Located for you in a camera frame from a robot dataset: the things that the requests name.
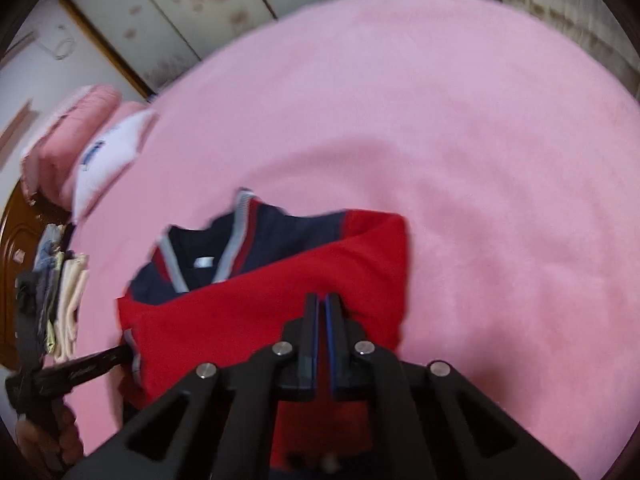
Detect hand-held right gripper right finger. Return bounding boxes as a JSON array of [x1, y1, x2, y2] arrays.
[[325, 292, 581, 480]]

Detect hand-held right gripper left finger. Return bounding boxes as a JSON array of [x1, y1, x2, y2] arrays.
[[62, 292, 321, 480]]

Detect floral wardrobe doors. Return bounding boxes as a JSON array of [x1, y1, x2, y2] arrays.
[[60, 0, 378, 102]]

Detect pink folded quilt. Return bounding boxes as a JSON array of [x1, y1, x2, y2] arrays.
[[20, 85, 151, 211]]

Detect white embroidered pillow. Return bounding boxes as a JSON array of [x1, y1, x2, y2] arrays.
[[70, 109, 157, 223]]

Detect pink bed blanket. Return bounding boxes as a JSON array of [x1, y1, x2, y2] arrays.
[[65, 0, 640, 480]]

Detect folded blue jeans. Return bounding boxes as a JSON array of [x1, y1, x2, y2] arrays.
[[34, 224, 68, 313]]

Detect red and navy jacket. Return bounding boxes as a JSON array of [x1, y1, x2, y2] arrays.
[[116, 187, 411, 471]]

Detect wooden headboard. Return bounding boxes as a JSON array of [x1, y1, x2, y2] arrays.
[[0, 180, 71, 368]]

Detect folded cream garments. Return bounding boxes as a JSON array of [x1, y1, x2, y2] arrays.
[[47, 251, 91, 365]]

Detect cream lace-covered furniture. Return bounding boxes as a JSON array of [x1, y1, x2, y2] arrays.
[[452, 0, 640, 108]]

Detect person's left hand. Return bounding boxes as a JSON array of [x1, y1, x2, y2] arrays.
[[15, 402, 85, 478]]

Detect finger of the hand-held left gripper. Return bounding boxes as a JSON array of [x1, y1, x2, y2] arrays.
[[60, 344, 136, 387]]

